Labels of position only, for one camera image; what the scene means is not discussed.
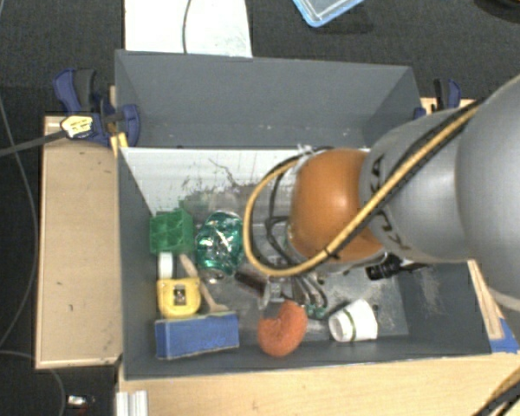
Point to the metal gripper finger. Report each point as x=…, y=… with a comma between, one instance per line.
x=270, y=295
x=251, y=282

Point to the orange kidney-shaped sponge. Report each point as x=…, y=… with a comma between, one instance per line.
x=281, y=332

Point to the pale wooden stick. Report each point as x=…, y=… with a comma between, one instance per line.
x=206, y=292

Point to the green clear glass skull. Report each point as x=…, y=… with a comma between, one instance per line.
x=220, y=243

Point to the yellow tape measure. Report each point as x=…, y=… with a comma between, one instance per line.
x=177, y=297

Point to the blue sponge block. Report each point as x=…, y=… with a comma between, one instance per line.
x=197, y=335

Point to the green toy brick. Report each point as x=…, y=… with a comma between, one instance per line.
x=171, y=231

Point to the pale wood board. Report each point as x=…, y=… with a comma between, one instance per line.
x=80, y=249

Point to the grey metal bin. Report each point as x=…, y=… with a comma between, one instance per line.
x=190, y=102

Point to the black cylinder on white bracket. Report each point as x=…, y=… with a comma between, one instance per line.
x=383, y=270

